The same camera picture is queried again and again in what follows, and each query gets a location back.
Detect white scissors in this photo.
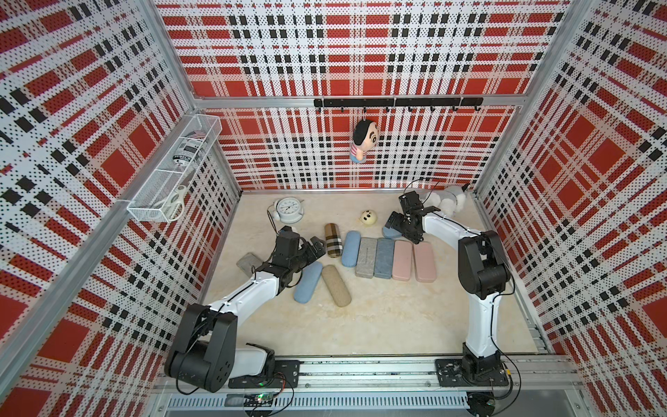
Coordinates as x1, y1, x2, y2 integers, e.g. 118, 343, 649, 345
153, 185, 188, 222

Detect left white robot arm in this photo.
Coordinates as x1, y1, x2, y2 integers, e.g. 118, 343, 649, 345
164, 226, 327, 393

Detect yellow panda squishy ball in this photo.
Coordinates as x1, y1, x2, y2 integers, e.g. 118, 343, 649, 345
360, 210, 378, 226

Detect white alarm clock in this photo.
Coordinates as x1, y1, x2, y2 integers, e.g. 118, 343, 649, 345
269, 196, 304, 225

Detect grey marble teal-lined case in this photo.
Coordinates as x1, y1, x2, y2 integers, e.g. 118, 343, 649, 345
236, 252, 263, 277

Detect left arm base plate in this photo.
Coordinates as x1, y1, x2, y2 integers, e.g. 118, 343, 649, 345
228, 360, 302, 389

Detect cartoon boy doll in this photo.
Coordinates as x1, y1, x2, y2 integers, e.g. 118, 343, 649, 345
350, 119, 379, 163

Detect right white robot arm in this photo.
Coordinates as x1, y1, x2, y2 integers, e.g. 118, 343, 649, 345
386, 191, 511, 360

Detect blue case with pink glasses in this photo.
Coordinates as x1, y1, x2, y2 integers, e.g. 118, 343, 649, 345
382, 227, 402, 240

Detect teal-lined glasses case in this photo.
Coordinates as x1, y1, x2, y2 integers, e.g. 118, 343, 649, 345
355, 237, 377, 279

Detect white plush toy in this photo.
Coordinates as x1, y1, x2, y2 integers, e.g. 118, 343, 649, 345
418, 185, 467, 217

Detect beige case with dark glasses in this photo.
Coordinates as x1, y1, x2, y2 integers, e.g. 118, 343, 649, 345
325, 222, 343, 258

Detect small circuit board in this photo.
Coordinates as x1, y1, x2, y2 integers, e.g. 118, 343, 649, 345
224, 393, 274, 408

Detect black hook rail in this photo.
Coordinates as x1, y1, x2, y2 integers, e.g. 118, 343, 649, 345
314, 97, 484, 109

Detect small pink glasses case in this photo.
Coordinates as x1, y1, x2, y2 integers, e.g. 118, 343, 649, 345
413, 242, 437, 283

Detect clear wall shelf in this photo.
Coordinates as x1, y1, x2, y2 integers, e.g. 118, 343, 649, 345
128, 114, 222, 223

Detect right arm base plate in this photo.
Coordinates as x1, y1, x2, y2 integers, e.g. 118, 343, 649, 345
435, 357, 510, 387

